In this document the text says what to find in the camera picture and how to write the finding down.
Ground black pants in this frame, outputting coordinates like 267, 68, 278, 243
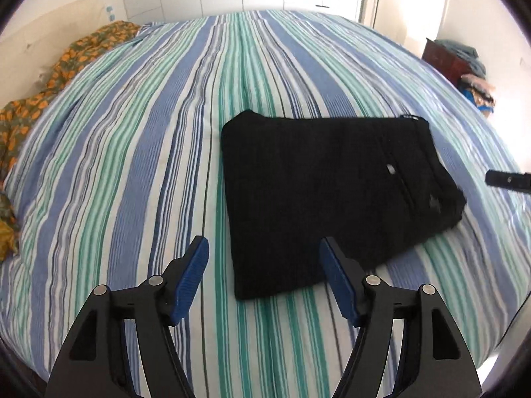
220, 110, 466, 300

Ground white door with handle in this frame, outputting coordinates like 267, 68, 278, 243
359, 0, 446, 57

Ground dark wooden cabinet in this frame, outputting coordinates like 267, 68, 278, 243
422, 39, 472, 87

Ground striped blue green bedsheet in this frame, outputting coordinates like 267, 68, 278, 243
1, 10, 530, 397

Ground pile of clothes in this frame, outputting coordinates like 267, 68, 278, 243
435, 39, 496, 118

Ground beige headboard cushion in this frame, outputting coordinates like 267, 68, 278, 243
0, 0, 108, 106

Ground orange floral blanket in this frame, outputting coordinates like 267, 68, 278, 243
1, 21, 141, 261

